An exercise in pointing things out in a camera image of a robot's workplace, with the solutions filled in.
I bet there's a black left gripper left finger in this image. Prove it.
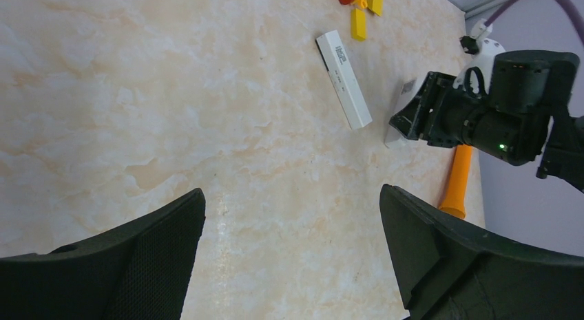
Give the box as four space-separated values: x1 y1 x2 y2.
1 189 205 319

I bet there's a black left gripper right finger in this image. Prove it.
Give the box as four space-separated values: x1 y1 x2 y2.
379 184 583 319

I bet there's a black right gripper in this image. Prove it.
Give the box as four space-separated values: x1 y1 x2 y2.
389 72 470 148

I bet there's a white remote control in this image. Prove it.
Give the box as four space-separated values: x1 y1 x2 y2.
315 30 373 130

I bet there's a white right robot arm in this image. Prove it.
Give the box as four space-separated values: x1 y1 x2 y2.
389 50 583 190

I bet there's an orange toy carrot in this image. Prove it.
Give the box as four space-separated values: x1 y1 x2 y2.
439 145 472 220

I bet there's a yellow flat brick lower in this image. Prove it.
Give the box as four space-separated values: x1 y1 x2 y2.
351 8 368 41

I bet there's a yellow flat brick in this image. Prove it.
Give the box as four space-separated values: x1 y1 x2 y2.
351 8 368 41
367 0 384 17

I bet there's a yellow flat brick upper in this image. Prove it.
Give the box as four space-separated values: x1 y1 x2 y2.
367 0 384 17

